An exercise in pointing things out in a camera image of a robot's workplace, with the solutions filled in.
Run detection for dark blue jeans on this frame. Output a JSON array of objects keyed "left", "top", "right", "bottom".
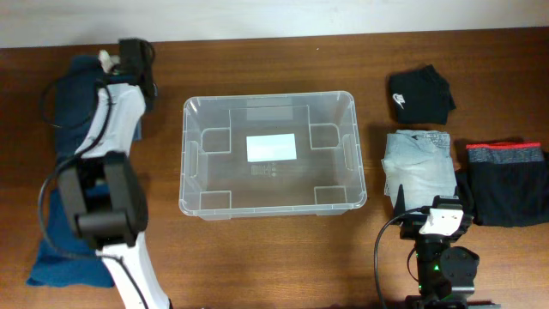
[{"left": 54, "top": 55, "right": 145, "bottom": 161}]

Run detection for clear plastic storage container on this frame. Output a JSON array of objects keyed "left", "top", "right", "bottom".
[{"left": 178, "top": 91, "right": 368, "bottom": 221}]

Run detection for teal blue shirt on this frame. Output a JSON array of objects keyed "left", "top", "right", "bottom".
[{"left": 26, "top": 190, "right": 115, "bottom": 288}]

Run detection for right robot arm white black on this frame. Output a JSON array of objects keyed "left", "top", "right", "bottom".
[{"left": 395, "top": 186, "right": 500, "bottom": 309}]

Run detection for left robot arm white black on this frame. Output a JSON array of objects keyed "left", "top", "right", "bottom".
[{"left": 54, "top": 38, "right": 172, "bottom": 308}]

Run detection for white label in container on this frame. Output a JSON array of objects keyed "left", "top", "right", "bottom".
[{"left": 246, "top": 134, "right": 297, "bottom": 162}]

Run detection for light blue folded jeans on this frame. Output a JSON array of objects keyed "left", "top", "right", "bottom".
[{"left": 382, "top": 130, "right": 456, "bottom": 210}]

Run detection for black shorts red waistband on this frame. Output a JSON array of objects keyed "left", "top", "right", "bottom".
[{"left": 455, "top": 142, "right": 548, "bottom": 227}]

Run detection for black folded shirt white logo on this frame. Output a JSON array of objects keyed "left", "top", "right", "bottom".
[{"left": 388, "top": 64, "right": 456, "bottom": 125}]

